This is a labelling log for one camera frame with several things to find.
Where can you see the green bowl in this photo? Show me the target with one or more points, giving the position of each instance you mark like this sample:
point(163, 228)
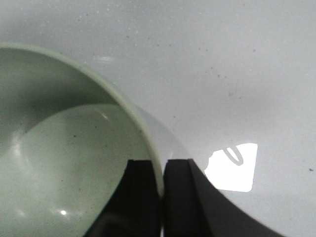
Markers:
point(66, 135)

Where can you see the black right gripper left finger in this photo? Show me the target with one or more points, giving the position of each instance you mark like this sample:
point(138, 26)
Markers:
point(134, 208)

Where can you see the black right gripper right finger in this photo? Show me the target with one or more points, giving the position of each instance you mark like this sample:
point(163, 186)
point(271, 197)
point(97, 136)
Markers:
point(193, 207)

